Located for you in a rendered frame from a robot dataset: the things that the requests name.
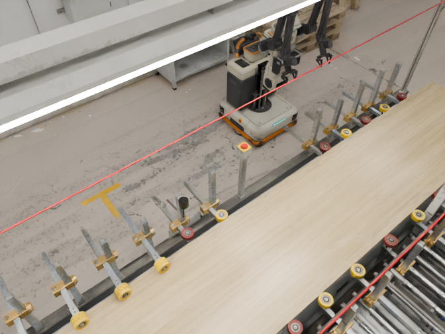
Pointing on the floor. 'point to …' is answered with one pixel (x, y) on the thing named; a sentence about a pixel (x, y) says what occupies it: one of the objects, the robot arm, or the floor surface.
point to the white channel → (98, 30)
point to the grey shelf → (195, 62)
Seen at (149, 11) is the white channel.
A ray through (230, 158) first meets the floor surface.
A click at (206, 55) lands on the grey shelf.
